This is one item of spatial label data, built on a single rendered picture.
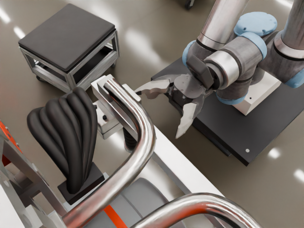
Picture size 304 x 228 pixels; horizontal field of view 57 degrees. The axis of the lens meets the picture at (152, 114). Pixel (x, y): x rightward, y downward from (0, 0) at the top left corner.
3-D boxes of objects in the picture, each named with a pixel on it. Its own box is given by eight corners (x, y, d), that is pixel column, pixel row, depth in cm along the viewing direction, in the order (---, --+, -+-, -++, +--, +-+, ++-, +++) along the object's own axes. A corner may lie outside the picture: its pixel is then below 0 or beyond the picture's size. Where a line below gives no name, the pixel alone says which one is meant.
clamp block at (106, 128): (88, 123, 52) (83, 107, 48) (127, 97, 55) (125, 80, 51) (104, 141, 50) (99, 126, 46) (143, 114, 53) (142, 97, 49)
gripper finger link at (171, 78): (152, 95, 66) (189, 93, 66) (152, 91, 64) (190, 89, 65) (151, 80, 68) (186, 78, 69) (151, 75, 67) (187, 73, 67)
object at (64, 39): (78, 110, 162) (63, 71, 133) (35, 83, 172) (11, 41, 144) (123, 65, 181) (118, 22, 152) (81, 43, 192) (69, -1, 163)
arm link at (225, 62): (243, 64, 66) (213, 42, 70) (229, 74, 65) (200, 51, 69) (233, 87, 74) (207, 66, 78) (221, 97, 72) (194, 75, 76)
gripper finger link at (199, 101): (198, 124, 62) (204, 92, 66) (200, 120, 60) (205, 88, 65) (178, 119, 62) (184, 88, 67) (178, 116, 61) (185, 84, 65)
